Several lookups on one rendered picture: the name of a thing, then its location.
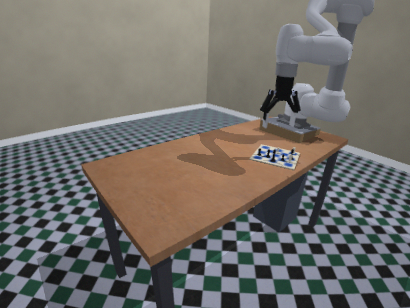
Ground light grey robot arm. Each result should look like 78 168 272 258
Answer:
275 0 374 129

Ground blue and white chessboard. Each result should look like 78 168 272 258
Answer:
249 144 300 170

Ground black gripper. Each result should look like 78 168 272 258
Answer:
260 75 301 128

